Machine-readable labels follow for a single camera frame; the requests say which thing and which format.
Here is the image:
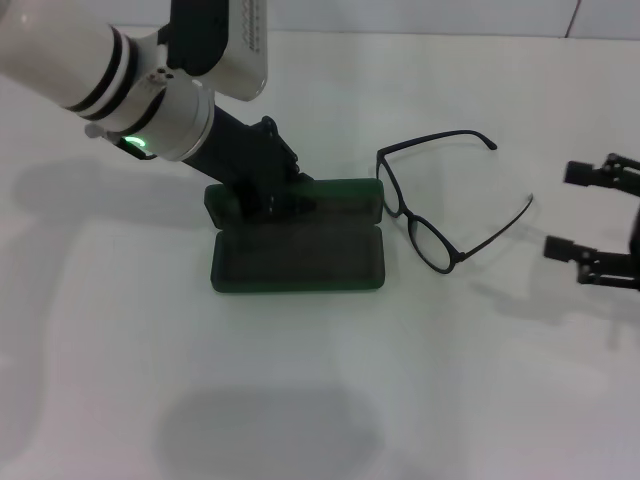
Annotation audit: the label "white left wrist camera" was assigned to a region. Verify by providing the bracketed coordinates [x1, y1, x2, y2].
[167, 0, 270, 103]

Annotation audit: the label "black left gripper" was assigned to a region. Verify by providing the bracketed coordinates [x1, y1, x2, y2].
[181, 104, 319, 220]

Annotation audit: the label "black glasses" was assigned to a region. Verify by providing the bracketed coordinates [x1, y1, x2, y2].
[375, 129, 536, 276]

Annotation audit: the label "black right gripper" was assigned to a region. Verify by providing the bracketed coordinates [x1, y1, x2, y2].
[543, 152, 640, 292]

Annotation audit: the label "green glasses case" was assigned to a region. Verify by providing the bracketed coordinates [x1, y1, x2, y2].
[204, 176, 386, 297]

